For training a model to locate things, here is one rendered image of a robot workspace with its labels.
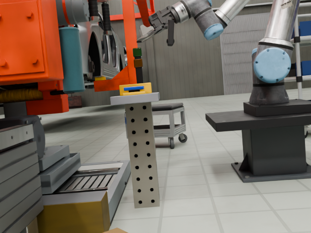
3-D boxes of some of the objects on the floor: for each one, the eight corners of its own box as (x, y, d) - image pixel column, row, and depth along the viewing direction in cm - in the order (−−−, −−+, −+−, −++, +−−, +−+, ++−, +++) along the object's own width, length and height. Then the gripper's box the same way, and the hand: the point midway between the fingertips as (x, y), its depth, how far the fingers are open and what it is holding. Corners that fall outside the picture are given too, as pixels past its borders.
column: (136, 200, 152) (127, 102, 149) (159, 199, 151) (151, 100, 148) (134, 208, 142) (124, 103, 139) (159, 206, 141) (150, 101, 138)
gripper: (168, 9, 169) (129, 31, 169) (171, 2, 157) (129, 26, 157) (177, 24, 170) (139, 47, 170) (180, 19, 158) (139, 43, 157)
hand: (139, 41), depth 163 cm, fingers open, 6 cm apart
